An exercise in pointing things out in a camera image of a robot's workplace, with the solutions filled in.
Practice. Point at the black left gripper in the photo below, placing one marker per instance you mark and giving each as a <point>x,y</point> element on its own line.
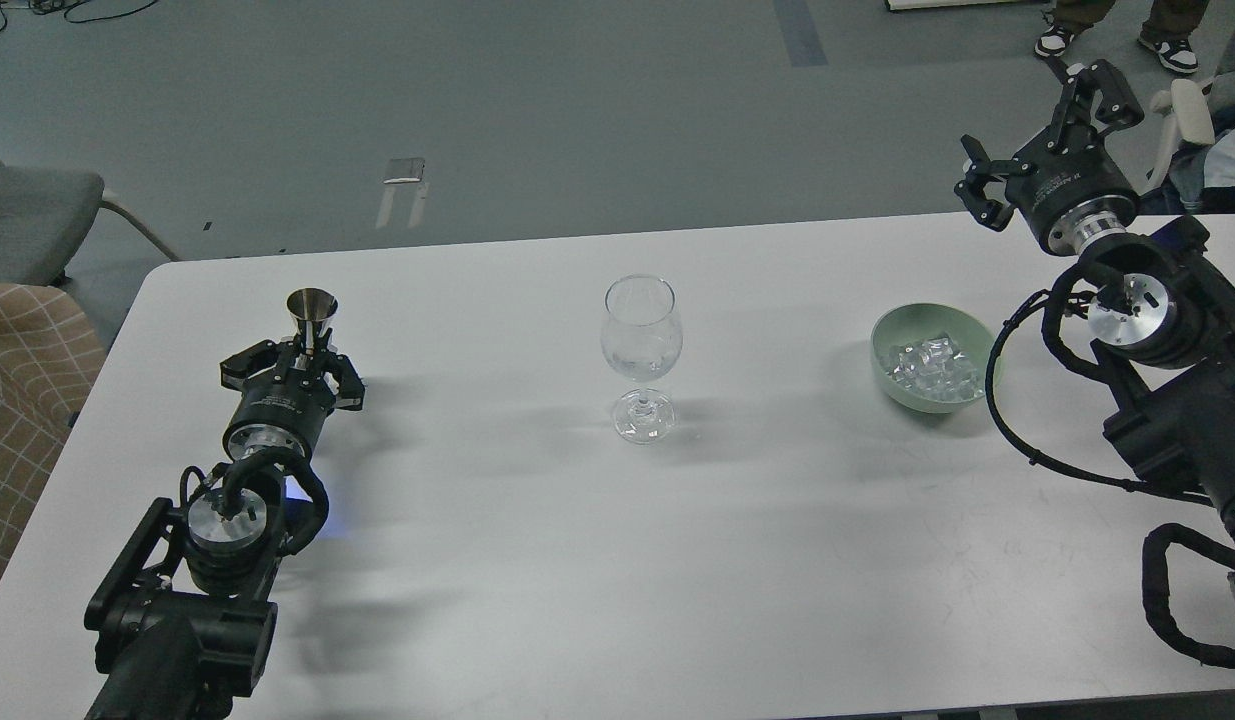
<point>280,406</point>

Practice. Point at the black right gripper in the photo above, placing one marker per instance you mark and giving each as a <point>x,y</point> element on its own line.
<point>1069,166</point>

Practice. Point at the steel cocktail jigger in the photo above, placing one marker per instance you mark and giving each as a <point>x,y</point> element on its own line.
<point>312,311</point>

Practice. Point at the clear ice cubes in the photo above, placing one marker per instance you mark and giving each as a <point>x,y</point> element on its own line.
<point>936,368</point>

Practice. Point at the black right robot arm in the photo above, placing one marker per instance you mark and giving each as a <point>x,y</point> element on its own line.
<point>1146,315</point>

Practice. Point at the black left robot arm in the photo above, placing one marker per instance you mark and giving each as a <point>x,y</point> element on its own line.
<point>183,619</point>

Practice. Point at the clear wine glass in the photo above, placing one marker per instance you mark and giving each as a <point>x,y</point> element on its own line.
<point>641,339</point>

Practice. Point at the white chair with clothes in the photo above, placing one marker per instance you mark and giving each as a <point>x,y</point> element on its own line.
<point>1194,170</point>

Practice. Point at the white black sneaker right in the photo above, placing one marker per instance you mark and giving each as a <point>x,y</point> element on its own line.
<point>1174,54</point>

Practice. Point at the silver floor socket plate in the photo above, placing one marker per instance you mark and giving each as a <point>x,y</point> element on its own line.
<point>404,171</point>

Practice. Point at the green bowl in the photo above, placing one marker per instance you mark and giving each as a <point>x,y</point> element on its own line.
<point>913,322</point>

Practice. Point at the beige checkered cushion chair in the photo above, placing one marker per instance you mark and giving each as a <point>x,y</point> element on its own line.
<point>50,356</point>

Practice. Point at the grey office chair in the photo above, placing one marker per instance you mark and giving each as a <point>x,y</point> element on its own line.
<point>45,216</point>

